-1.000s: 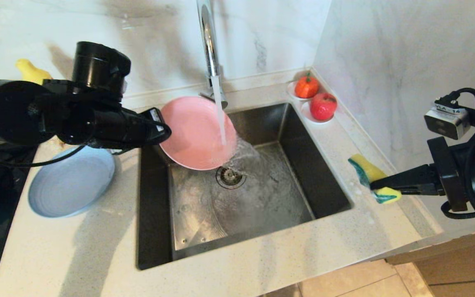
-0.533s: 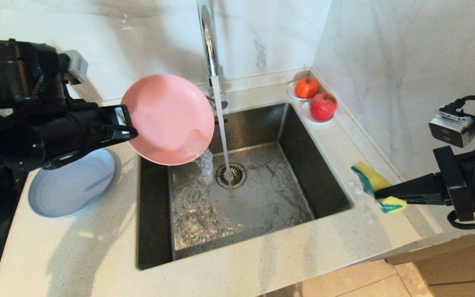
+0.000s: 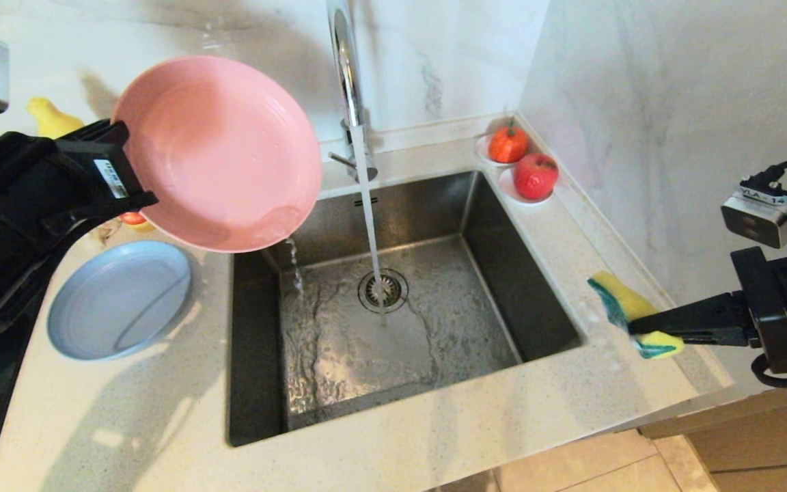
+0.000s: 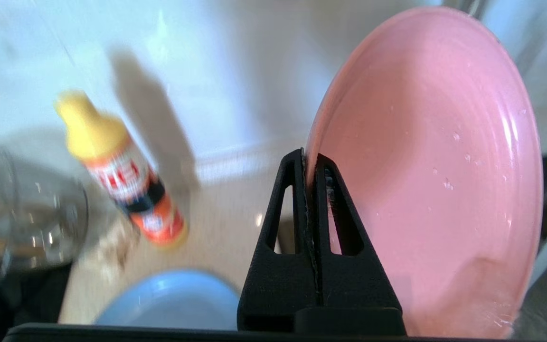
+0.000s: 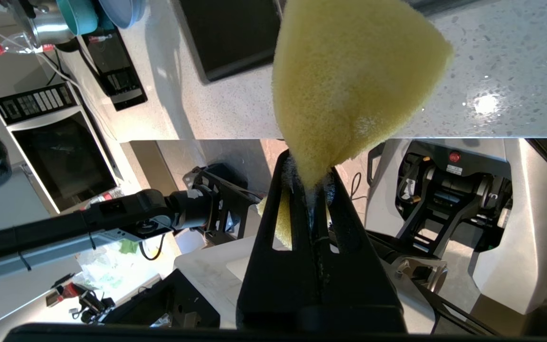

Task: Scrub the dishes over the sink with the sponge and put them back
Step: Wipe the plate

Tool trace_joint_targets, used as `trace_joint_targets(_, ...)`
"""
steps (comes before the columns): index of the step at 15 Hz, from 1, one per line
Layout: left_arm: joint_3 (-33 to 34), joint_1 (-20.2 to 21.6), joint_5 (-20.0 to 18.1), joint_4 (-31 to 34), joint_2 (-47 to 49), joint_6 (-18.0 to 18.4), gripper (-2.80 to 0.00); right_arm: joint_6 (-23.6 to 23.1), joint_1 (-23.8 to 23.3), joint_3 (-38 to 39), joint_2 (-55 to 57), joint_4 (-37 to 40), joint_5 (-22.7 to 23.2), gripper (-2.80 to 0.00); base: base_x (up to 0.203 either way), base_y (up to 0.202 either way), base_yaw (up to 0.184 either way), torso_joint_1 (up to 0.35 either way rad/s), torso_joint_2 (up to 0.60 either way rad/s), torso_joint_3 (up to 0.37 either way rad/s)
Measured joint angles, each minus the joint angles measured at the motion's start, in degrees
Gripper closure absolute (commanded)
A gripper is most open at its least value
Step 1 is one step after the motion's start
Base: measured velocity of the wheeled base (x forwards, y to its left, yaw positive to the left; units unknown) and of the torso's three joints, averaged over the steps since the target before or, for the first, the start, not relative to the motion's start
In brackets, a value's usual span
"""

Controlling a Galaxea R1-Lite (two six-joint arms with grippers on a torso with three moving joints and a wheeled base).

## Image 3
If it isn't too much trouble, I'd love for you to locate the orange dish soap bottle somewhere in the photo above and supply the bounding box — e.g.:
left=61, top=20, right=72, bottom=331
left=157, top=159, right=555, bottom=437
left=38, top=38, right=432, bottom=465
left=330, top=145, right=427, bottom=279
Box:
left=27, top=96, right=156, bottom=232

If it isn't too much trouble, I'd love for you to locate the yellow green sponge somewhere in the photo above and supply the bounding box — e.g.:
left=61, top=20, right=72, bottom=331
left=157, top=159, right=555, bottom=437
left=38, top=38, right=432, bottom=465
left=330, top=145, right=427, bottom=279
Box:
left=586, top=271, right=686, bottom=361

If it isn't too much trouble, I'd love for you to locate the pink plate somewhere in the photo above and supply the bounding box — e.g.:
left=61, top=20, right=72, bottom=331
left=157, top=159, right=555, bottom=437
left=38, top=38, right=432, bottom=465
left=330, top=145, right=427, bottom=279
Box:
left=111, top=55, right=325, bottom=254

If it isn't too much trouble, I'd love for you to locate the grey plate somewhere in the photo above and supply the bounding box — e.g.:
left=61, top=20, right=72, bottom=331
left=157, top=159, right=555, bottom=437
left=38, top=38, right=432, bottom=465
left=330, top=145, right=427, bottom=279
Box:
left=46, top=240, right=193, bottom=361

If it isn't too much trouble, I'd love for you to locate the stainless steel sink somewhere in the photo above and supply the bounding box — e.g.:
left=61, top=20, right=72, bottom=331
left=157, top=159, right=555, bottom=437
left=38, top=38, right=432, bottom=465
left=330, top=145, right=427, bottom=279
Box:
left=227, top=171, right=584, bottom=448

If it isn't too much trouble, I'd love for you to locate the wooden cabinet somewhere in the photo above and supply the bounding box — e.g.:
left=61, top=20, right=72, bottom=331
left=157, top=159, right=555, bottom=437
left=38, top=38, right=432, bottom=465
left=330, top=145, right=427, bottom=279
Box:
left=639, top=386, right=787, bottom=492

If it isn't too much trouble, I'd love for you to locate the red toy apple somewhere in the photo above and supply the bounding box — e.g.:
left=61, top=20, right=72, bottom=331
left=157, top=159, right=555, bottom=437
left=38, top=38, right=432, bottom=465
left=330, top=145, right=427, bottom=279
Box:
left=513, top=153, right=560, bottom=202

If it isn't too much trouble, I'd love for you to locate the small white dish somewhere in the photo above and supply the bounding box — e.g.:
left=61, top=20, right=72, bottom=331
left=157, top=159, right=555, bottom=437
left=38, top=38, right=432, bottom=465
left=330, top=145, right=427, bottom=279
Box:
left=475, top=133, right=529, bottom=167
left=498, top=167, right=553, bottom=206

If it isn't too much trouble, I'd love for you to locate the chrome faucet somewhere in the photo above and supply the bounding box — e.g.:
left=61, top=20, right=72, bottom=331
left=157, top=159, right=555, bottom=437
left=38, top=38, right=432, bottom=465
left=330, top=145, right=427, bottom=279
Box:
left=325, top=0, right=378, bottom=184

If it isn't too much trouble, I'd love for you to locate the orange toy pumpkin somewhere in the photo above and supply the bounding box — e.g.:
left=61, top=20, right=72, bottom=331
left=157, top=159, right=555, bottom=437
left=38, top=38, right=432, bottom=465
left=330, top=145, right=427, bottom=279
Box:
left=488, top=121, right=529, bottom=165

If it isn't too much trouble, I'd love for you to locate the metal drain strainer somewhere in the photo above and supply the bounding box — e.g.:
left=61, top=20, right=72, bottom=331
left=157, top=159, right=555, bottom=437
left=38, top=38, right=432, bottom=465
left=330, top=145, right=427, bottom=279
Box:
left=357, top=269, right=410, bottom=315

